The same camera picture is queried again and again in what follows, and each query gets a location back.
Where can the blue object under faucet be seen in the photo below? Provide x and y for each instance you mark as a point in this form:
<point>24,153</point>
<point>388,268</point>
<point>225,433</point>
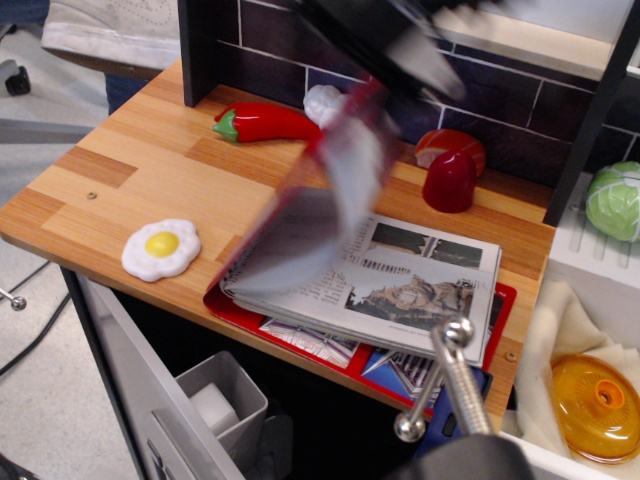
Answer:
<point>444,426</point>

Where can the green toy cabbage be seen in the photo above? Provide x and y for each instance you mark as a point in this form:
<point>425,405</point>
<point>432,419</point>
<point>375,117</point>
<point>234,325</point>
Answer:
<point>612,201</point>

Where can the office chair caster wheel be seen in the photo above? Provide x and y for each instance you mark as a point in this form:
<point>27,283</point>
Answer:
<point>15,78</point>

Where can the red toy chili pepper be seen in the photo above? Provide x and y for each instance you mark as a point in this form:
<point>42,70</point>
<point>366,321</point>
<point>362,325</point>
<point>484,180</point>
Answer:
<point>243,122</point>

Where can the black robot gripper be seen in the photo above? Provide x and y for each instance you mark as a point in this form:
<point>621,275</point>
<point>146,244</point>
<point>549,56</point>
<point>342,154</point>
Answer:
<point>395,41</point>

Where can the cream cloth in sink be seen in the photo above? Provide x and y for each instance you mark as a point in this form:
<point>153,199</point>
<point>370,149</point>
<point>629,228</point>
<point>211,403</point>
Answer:
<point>560,326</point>

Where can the white dish rack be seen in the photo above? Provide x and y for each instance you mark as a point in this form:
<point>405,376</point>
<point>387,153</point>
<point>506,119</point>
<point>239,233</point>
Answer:
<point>577,243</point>

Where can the white sneaker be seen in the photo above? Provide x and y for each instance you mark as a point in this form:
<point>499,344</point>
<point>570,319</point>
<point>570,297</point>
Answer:
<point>129,32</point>

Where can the red spiral-bound photo book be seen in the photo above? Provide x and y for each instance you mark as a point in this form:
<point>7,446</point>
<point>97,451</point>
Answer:
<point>320,257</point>

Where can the chrome knob at left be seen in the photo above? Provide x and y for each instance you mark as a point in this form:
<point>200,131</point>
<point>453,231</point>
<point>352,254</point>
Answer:
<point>18,303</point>

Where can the grey plastic bin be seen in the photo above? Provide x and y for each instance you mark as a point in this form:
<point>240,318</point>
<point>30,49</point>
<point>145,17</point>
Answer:
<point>223,370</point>

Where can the chrome faucet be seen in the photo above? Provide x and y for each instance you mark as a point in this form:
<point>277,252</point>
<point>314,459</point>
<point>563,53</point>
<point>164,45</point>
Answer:
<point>449,338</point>

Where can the grey cabinet door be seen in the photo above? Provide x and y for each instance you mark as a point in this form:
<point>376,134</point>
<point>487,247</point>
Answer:
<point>167,438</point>

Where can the white foam block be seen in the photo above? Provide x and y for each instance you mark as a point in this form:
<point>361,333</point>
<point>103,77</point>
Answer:
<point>215,410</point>

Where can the toy ice cream cone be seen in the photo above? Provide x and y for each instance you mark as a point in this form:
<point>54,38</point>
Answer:
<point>322,103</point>

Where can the toy salmon sushi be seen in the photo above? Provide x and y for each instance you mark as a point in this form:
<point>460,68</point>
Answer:
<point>437,142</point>

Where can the black shelf upright post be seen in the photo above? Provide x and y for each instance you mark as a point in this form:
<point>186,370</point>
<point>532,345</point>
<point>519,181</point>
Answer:
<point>595,116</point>

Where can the toy fried egg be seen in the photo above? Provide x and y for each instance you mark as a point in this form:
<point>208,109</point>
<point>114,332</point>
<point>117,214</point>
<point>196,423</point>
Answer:
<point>161,250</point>

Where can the orange plastic pot lid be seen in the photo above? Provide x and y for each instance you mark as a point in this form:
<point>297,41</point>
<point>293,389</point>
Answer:
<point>597,409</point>

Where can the dark red plastic dome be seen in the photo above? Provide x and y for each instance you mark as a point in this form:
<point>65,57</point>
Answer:
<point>450,183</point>

